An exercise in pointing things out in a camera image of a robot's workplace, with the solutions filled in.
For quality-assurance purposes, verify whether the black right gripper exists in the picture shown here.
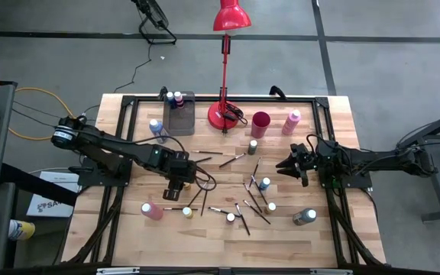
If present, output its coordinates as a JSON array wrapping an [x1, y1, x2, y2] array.
[[275, 143, 319, 188]]

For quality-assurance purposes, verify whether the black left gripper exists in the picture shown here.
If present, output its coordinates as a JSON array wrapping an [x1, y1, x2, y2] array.
[[161, 150, 200, 202]]

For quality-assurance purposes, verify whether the large pink paint bottle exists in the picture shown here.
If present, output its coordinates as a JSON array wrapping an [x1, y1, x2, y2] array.
[[280, 108, 303, 137]]

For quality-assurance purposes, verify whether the large blue paint bottle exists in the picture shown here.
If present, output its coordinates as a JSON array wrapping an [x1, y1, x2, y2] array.
[[148, 118, 169, 145]]

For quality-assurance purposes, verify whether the large coral red paint bottle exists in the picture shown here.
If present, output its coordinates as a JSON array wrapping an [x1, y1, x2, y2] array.
[[140, 202, 165, 222]]

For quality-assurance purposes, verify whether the large grey paint bottle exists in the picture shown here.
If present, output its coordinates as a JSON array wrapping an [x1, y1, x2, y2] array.
[[292, 207, 318, 227]]

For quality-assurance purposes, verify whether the small pink paint bottle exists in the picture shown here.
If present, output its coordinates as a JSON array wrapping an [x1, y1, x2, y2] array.
[[173, 90, 186, 110]]

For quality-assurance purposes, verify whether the grey translucent plastic bin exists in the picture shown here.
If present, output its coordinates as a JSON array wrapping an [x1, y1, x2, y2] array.
[[162, 90, 197, 138]]

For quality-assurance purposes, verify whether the dark red plastic cup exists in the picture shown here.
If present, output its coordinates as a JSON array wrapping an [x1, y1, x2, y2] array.
[[250, 110, 272, 140]]

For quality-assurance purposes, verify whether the white cardboard box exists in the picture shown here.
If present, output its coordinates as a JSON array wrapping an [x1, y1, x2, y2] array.
[[25, 170, 82, 218]]

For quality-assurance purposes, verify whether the black metal beam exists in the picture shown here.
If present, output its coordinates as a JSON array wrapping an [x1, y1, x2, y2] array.
[[0, 162, 79, 207]]

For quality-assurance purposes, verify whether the black floor fan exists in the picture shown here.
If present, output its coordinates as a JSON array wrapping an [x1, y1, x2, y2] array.
[[130, 0, 178, 46]]

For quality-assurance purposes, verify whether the red desk lamp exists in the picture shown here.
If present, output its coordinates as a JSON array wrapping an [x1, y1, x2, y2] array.
[[207, 0, 252, 131]]

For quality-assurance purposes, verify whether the yellow white spray can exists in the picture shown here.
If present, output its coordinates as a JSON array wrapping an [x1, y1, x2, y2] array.
[[8, 218, 37, 241]]

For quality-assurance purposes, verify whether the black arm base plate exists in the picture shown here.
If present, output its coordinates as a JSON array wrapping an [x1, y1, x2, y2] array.
[[76, 156, 134, 188], [317, 167, 374, 190]]

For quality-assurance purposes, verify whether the black aluminium table frame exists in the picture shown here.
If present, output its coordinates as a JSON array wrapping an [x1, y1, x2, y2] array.
[[61, 93, 387, 268]]

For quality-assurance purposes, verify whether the black lamp power cord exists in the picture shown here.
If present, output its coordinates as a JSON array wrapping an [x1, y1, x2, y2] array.
[[222, 102, 249, 134]]

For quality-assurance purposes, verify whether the black fan power cable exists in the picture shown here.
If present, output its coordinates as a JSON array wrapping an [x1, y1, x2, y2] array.
[[112, 41, 154, 95]]

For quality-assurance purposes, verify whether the silver metal bracket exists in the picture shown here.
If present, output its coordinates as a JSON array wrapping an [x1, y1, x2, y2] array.
[[95, 267, 141, 275], [309, 268, 354, 275]]

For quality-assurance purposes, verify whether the black metal workbench frame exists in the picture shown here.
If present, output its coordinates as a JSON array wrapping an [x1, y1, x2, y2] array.
[[395, 105, 440, 225]]

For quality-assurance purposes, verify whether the yellow cable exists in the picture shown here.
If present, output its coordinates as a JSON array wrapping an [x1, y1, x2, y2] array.
[[0, 63, 78, 141]]

